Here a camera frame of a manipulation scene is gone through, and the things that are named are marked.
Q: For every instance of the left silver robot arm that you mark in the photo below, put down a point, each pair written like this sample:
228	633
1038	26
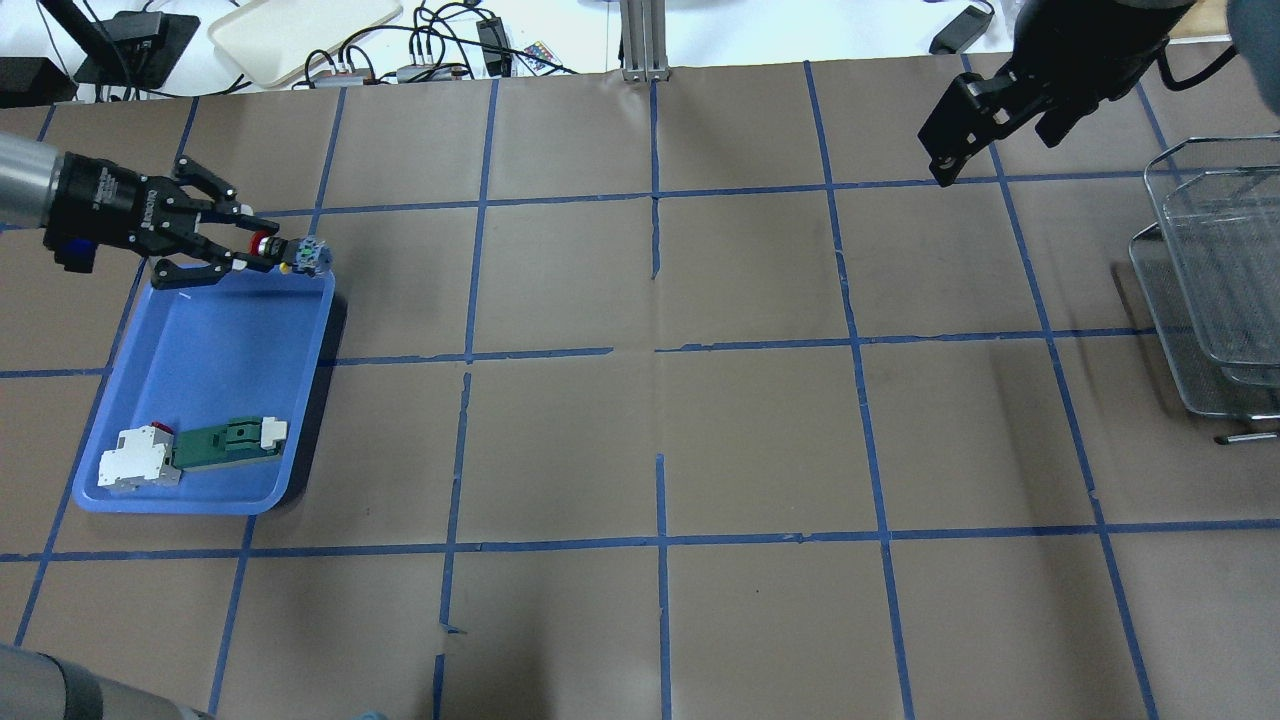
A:
36	685

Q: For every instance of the blue plastic tray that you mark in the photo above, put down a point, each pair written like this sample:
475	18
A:
246	346

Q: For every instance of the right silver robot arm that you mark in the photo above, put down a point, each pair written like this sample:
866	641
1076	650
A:
1253	27

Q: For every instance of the white circuit breaker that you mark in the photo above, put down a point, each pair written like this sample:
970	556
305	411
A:
142	457

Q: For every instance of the metal wire mesh shelf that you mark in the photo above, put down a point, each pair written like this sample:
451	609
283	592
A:
1207	268

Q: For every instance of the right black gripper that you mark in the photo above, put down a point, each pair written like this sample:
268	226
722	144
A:
1082	62

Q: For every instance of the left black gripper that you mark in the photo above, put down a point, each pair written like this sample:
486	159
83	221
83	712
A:
103	201

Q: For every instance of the black power adapter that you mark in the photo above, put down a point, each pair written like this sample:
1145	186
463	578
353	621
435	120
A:
966	28

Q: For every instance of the aluminium frame post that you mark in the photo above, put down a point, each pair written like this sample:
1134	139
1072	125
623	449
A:
643	56

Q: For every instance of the red emergency stop button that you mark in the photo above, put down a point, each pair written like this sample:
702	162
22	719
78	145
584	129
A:
307	255

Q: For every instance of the green white terminal block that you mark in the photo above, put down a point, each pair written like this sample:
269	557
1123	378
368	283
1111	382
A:
238	441

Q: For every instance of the black camera stand base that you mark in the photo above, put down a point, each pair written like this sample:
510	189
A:
131	49

